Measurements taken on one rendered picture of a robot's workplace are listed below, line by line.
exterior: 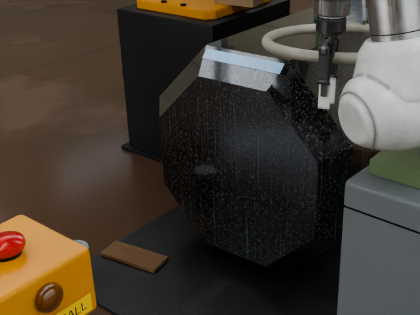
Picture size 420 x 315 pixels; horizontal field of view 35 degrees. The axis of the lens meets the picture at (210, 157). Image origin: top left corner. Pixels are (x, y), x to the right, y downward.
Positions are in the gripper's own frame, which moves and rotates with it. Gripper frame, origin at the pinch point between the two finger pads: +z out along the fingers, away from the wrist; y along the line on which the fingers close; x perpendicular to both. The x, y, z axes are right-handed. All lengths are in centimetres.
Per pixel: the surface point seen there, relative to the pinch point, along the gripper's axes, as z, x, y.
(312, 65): 3.2, 14.7, 38.1
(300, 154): 27.1, 12.3, 21.1
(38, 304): -14, -3, -122
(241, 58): 1.5, 37.0, 32.8
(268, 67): 2.7, 26.4, 29.2
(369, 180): 6.5, -18.9, -35.6
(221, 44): -1, 47, 40
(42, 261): -17, -2, -119
